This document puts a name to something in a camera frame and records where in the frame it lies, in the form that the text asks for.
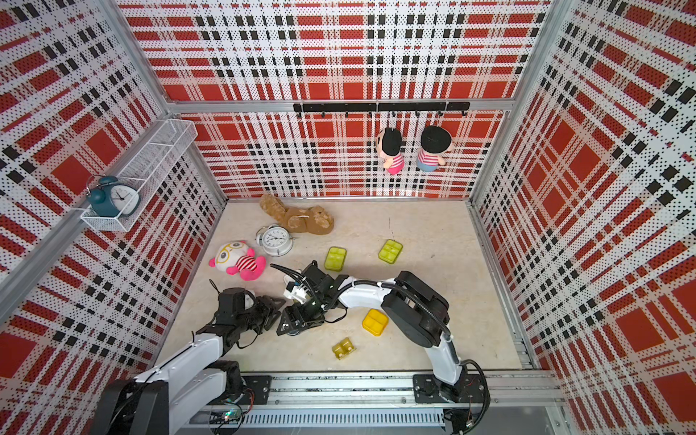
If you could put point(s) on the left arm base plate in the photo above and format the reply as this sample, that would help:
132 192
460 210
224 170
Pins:
251 389

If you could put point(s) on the doll with pink striped shirt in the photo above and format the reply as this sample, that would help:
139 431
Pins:
389 148

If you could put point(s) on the aluminium rail front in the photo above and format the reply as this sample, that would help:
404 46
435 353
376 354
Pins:
305 390

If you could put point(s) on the pink white plush toy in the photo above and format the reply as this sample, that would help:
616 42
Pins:
236 258

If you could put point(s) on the white wire shelf basket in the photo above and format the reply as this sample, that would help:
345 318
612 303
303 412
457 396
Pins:
146 171

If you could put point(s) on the brown plush bear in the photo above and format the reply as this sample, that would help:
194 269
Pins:
315 220

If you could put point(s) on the yellow pillbox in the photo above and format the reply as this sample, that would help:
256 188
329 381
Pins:
375 322

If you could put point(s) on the green circuit board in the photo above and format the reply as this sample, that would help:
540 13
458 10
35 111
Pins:
217 417

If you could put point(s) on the black hook rail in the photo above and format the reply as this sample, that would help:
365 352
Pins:
382 106

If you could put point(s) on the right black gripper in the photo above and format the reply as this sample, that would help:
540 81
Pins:
288 313

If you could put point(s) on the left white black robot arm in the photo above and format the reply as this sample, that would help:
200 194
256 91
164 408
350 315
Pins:
165 398

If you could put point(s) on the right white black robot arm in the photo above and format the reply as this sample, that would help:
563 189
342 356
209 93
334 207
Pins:
419 312

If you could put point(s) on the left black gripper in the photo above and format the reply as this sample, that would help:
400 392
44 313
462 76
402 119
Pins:
269 308

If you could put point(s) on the doll with black hat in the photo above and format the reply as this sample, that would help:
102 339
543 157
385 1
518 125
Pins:
434 142

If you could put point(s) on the teal alarm clock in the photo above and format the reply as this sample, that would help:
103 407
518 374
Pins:
112 199

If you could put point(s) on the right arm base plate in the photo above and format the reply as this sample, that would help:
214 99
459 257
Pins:
429 389

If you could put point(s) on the silver alarm clock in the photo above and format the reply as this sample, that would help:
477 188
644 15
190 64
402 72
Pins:
275 241

